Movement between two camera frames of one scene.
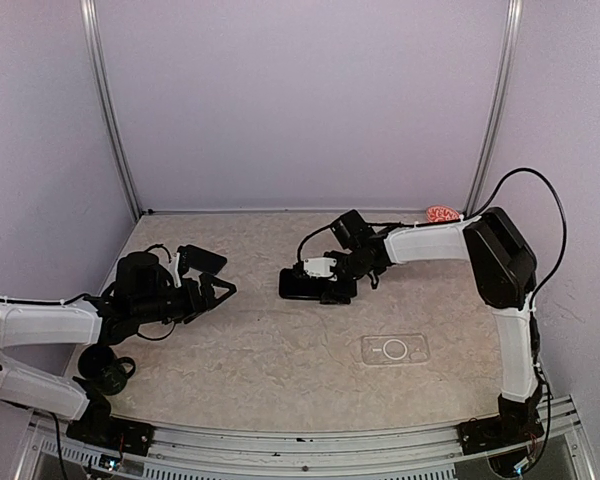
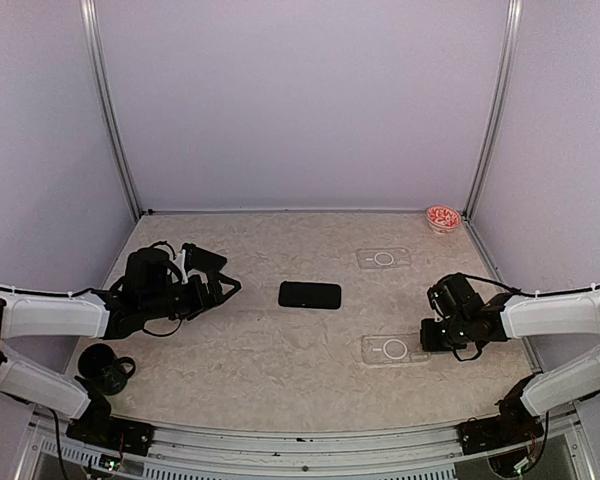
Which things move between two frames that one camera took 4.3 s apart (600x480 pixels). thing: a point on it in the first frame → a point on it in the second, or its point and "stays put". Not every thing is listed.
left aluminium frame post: x=110 y=112 stays put
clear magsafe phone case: x=395 y=349 stays put
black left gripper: x=198 y=303 stays put
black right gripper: x=341 y=293 → x=430 y=342
